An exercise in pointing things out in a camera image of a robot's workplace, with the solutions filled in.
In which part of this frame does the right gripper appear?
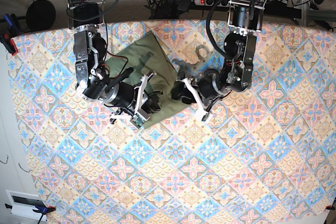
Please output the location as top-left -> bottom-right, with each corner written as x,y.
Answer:
83,67 -> 163,129

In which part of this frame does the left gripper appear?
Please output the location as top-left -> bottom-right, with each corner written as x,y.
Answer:
171,69 -> 231,122

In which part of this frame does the green t-shirt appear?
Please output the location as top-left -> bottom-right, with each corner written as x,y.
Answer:
104,30 -> 196,130

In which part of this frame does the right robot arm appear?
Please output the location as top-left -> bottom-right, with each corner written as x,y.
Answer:
66,0 -> 160,129

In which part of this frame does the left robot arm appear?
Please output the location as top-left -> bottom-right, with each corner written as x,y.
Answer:
171,0 -> 267,122

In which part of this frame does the white power strip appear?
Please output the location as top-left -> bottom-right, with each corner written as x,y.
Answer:
194,0 -> 228,7

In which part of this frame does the patterned tablecloth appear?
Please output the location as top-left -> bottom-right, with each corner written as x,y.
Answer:
7,24 -> 335,223

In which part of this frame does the black round stool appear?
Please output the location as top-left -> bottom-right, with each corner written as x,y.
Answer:
26,0 -> 56,32

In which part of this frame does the blue clamp bottom left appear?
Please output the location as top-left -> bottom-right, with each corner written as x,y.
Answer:
5,204 -> 56,223

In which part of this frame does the orange clamp bottom right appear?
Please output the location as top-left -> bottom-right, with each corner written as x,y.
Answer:
325,205 -> 335,211

